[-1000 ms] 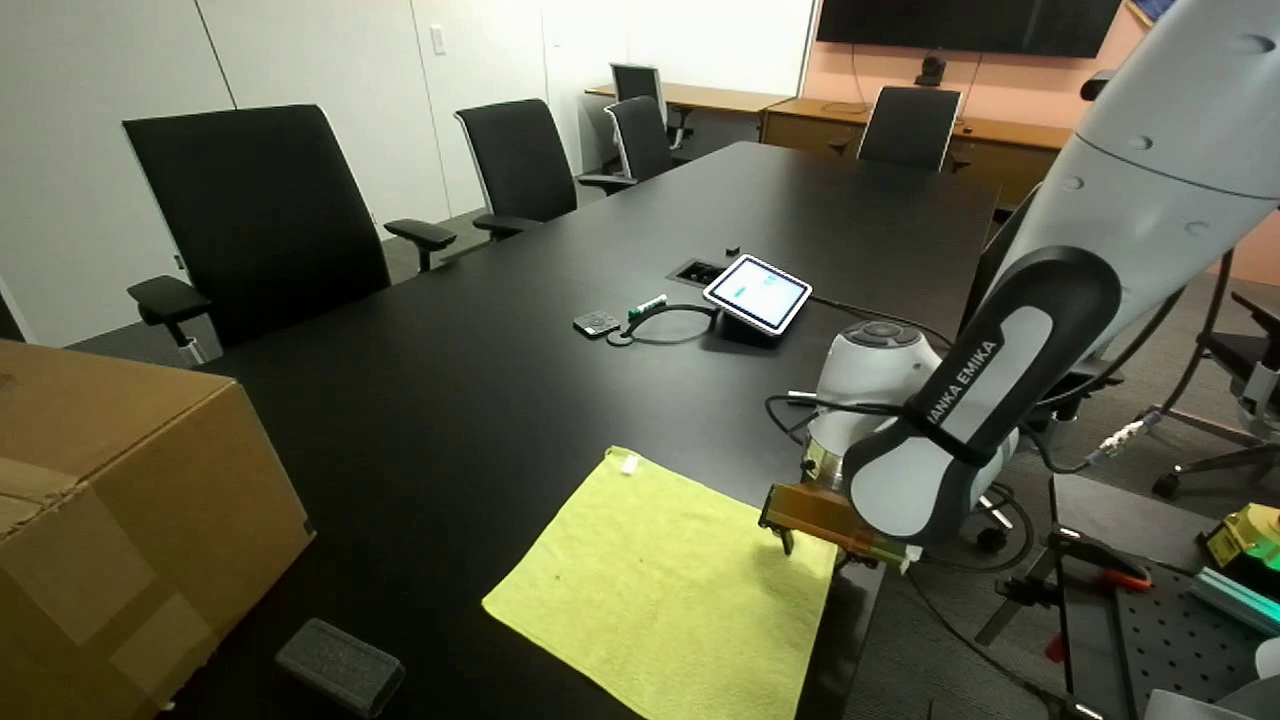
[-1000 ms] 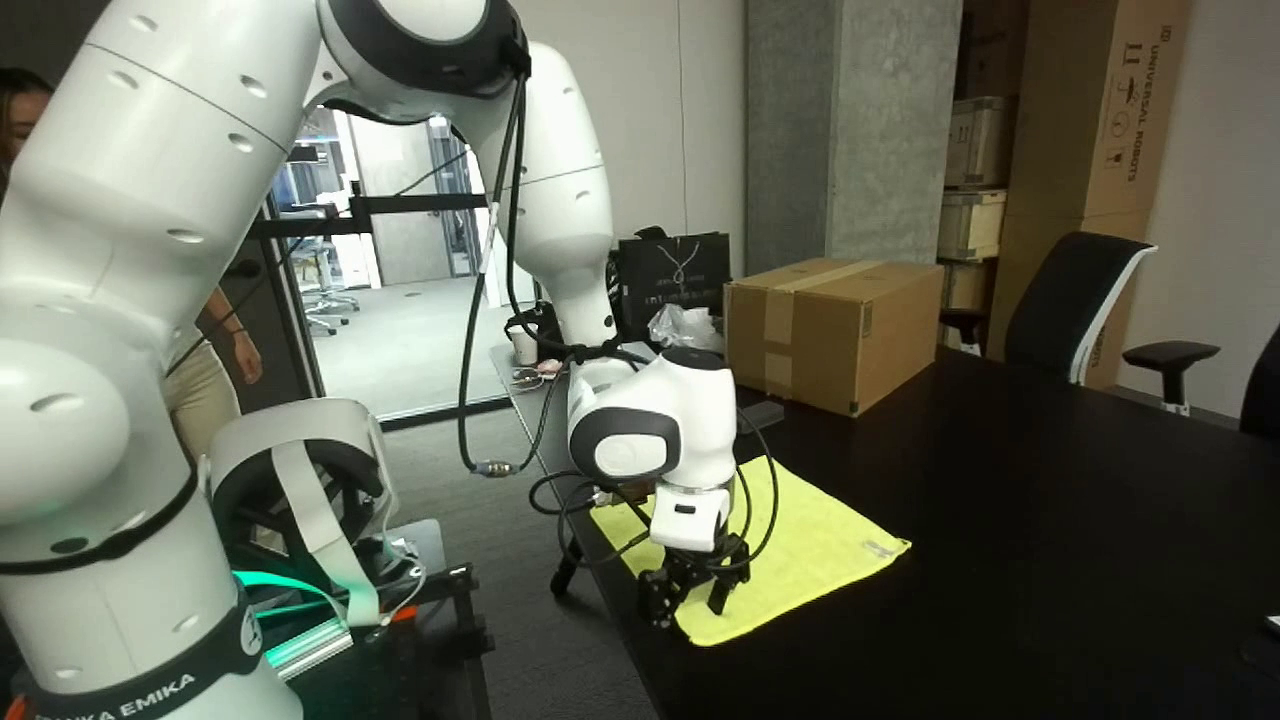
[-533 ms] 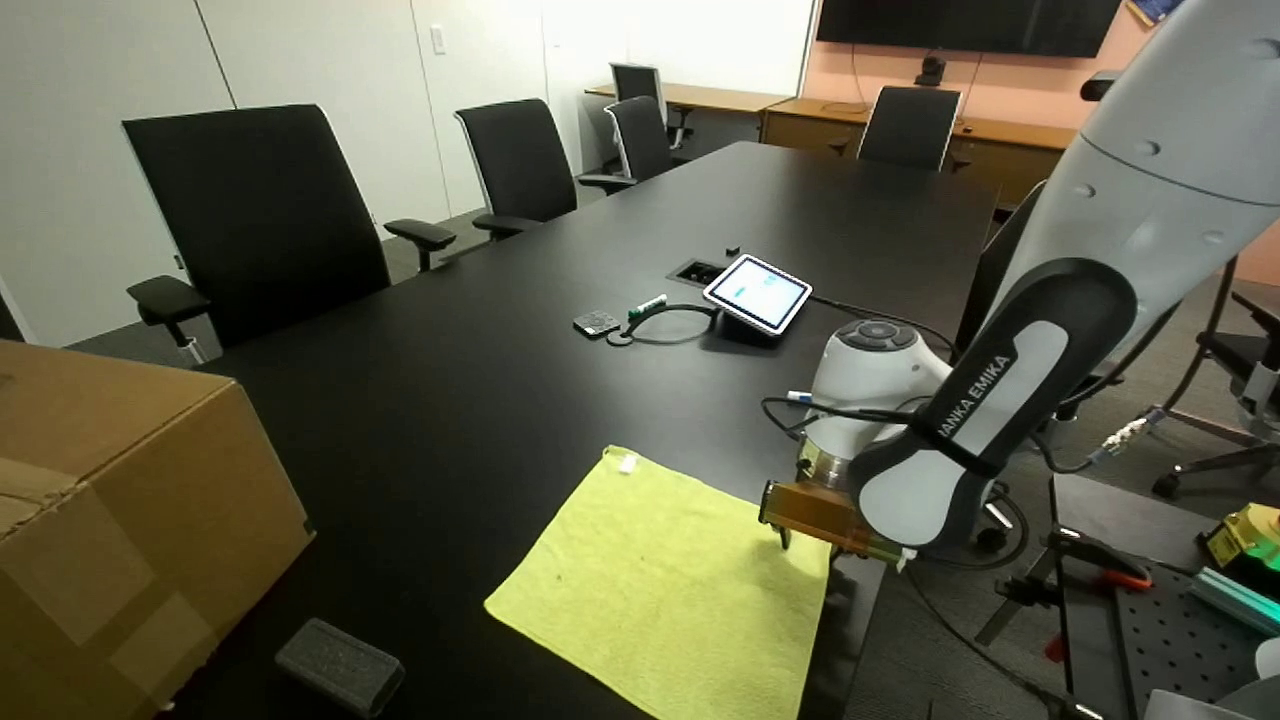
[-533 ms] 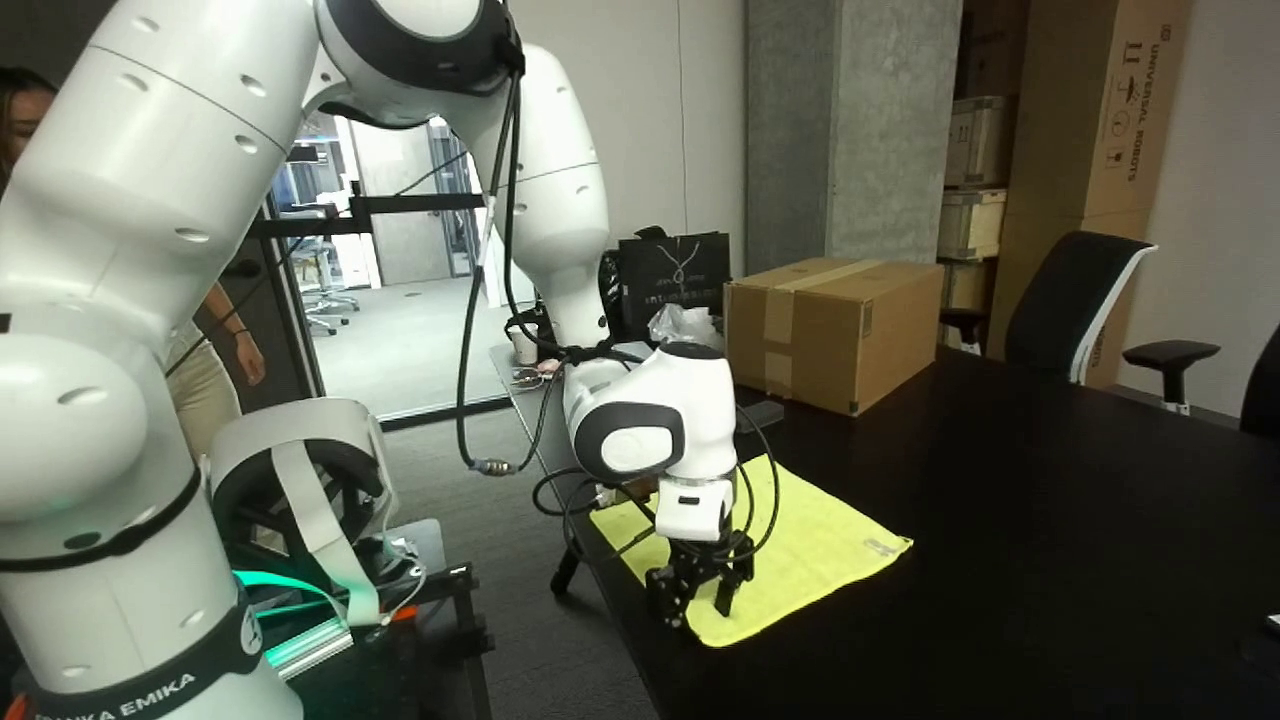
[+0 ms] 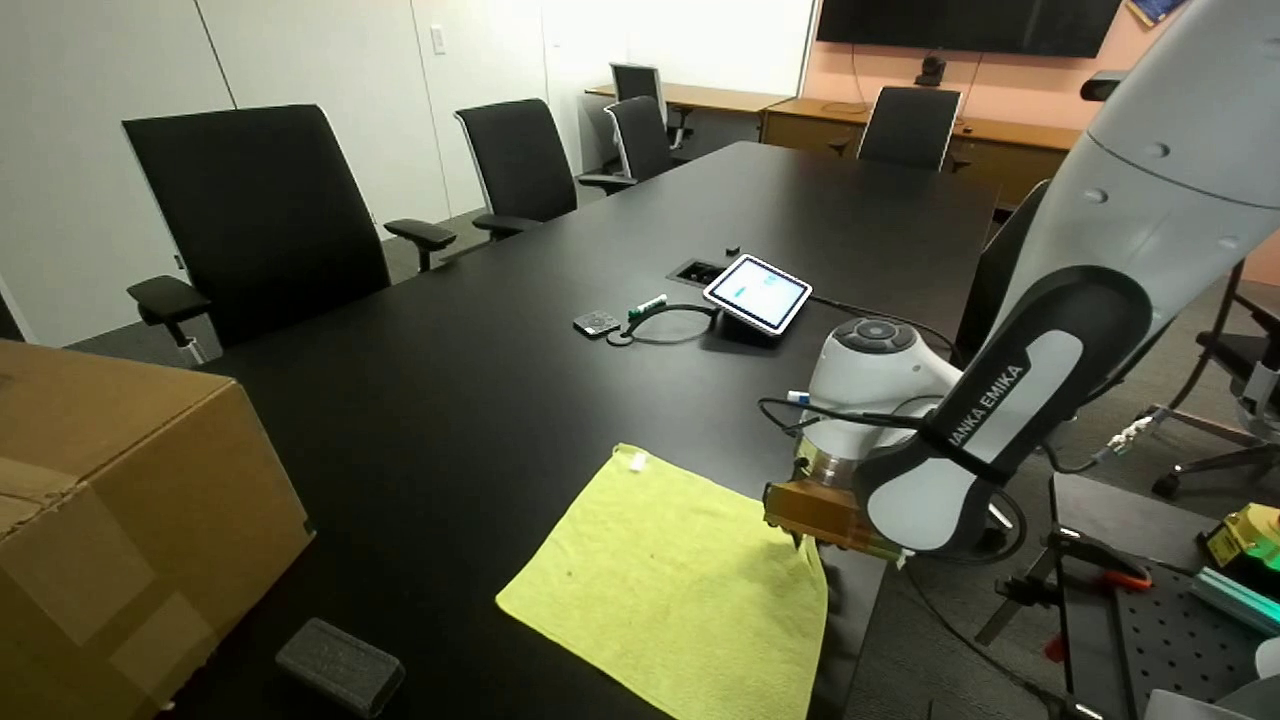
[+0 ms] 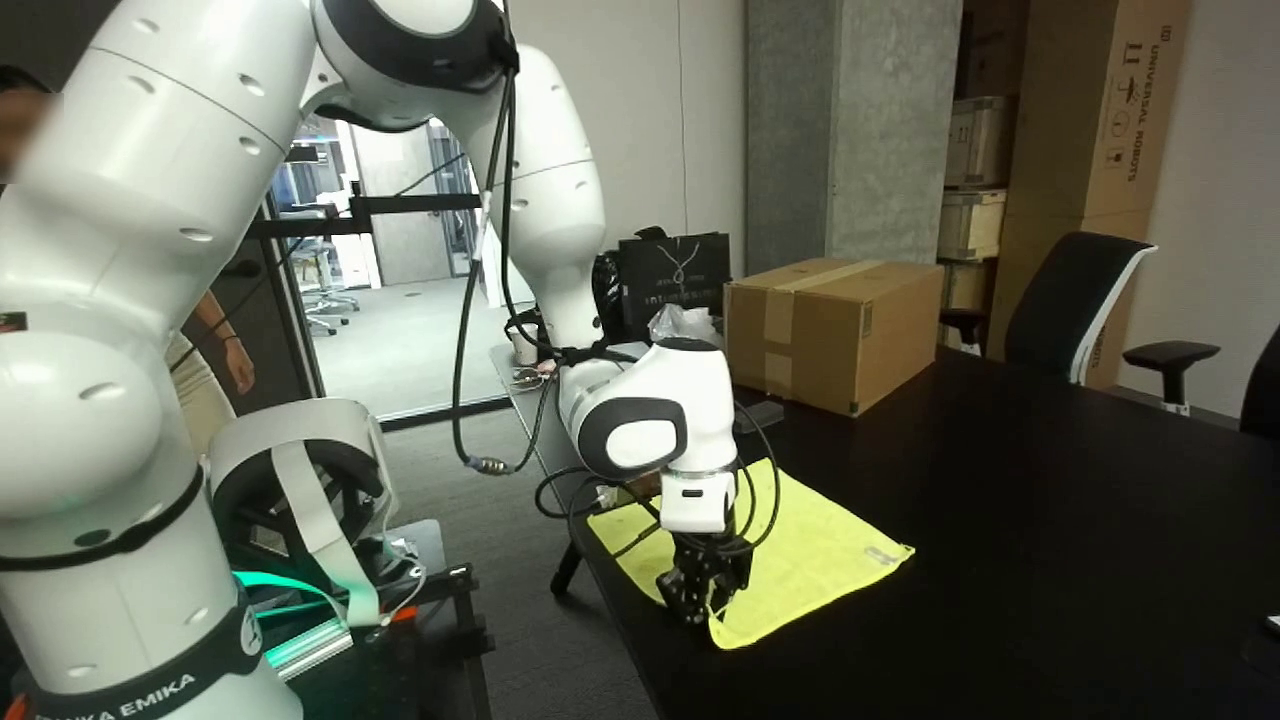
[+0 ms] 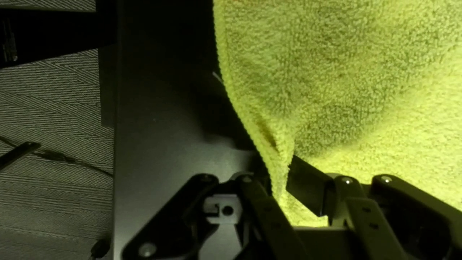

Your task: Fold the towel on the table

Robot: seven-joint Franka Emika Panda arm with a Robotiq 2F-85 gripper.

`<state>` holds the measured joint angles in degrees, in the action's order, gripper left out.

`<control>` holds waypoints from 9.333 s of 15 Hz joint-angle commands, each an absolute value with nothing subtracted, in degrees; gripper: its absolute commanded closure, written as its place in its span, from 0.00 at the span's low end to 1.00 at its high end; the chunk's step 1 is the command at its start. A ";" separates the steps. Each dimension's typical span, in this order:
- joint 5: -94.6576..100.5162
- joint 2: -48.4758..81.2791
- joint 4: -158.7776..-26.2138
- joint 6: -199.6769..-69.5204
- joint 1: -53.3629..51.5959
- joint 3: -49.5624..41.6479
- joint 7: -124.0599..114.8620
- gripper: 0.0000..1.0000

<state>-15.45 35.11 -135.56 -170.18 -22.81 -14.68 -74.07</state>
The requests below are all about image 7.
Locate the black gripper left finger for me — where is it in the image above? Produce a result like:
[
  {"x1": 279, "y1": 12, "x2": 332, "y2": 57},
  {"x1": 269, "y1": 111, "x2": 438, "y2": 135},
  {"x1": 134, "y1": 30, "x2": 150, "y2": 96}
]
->
[{"x1": 121, "y1": 171, "x2": 309, "y2": 260}]

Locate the yellow terry cloth towel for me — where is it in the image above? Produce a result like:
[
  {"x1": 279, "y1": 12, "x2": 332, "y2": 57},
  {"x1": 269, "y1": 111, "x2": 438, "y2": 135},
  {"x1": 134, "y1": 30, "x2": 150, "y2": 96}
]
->
[{"x1": 212, "y1": 0, "x2": 462, "y2": 228}]

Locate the black floor cable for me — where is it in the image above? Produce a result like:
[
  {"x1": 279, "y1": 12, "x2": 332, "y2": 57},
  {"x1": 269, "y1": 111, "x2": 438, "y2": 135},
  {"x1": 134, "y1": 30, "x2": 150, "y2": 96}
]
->
[{"x1": 0, "y1": 135, "x2": 116, "y2": 177}]

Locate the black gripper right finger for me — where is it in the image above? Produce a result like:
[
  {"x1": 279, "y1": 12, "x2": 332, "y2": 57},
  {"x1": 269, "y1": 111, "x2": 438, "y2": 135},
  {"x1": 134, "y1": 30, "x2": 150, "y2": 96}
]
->
[{"x1": 287, "y1": 155, "x2": 462, "y2": 260}]

